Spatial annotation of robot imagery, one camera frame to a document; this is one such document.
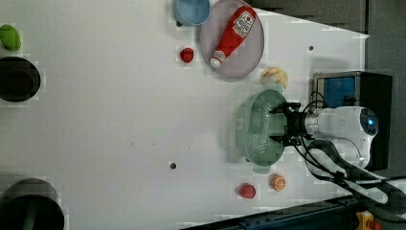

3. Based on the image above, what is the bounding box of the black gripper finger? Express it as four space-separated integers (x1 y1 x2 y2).
269 136 289 144
269 103 288 114

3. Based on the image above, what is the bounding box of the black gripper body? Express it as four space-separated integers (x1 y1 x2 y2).
285 103 307 146

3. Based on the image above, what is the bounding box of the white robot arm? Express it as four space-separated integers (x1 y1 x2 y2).
269 103 405 211

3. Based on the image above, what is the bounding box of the yellow plush banana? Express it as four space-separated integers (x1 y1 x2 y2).
261 67 288 89

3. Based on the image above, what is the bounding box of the orange slice toy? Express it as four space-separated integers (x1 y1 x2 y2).
270 174 286 192

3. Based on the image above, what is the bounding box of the large red toy strawberry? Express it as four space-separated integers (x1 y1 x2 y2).
238 183 257 199

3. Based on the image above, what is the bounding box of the grey round plate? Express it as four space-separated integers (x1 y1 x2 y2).
200 0 264 79

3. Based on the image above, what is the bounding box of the black toaster oven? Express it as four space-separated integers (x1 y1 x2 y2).
313 71 393 171

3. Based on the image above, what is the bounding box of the red plush ketchup bottle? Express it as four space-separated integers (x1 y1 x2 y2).
210 6 257 68

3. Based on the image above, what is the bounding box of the small red toy strawberry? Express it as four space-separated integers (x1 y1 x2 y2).
180 47 194 63

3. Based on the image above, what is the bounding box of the blue plastic cup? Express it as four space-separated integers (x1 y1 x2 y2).
172 0 211 27

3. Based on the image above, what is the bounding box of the dark round bin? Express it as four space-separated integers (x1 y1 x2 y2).
0 178 65 230

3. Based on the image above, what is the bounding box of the green cylinder cap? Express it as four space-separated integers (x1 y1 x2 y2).
0 24 21 51

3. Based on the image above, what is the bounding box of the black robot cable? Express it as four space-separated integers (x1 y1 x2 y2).
293 90 406 205

